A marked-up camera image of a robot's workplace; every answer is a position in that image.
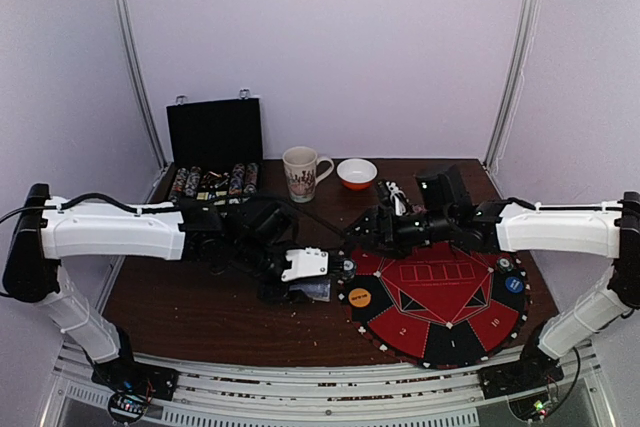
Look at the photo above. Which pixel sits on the blue small blind button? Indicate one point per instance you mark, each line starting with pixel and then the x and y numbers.
pixel 514 284

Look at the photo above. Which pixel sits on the round red black poker mat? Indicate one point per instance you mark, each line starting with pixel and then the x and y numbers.
pixel 440 306

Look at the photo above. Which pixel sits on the tall ceramic seashell mug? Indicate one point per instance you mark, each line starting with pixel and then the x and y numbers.
pixel 304 169

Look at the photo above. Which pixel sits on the black poker chip case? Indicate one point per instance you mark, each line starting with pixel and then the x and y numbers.
pixel 217 147

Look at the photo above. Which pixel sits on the left aluminium frame post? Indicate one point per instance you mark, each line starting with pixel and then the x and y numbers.
pixel 137 81

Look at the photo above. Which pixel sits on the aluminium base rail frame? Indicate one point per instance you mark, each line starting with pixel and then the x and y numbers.
pixel 209 394

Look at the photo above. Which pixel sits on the aluminium frame post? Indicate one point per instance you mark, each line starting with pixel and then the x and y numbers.
pixel 137 81
pixel 514 79

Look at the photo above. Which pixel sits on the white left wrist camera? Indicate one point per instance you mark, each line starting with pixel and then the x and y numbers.
pixel 305 263

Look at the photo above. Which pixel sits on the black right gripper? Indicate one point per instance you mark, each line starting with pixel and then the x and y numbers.
pixel 382 222

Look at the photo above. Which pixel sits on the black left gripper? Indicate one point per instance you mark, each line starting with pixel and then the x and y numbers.
pixel 273 294

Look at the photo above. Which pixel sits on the right aluminium frame post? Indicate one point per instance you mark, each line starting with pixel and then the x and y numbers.
pixel 514 79

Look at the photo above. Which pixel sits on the blue playing card deck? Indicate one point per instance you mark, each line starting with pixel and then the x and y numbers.
pixel 314 289

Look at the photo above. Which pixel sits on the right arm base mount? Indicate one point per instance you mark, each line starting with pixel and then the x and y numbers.
pixel 531 388

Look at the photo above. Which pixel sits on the orange white small bowl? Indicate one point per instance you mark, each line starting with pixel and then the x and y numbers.
pixel 356 174

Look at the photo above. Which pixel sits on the orange big blind button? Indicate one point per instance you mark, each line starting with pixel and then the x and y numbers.
pixel 359 297

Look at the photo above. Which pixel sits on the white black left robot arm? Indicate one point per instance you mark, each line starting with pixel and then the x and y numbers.
pixel 49 229

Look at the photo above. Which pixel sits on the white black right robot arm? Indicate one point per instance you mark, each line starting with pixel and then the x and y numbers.
pixel 609 229

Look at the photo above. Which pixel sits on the green white chip stack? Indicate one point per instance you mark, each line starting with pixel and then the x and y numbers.
pixel 505 264
pixel 348 270

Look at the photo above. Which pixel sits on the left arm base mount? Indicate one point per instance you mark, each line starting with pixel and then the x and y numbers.
pixel 132 395

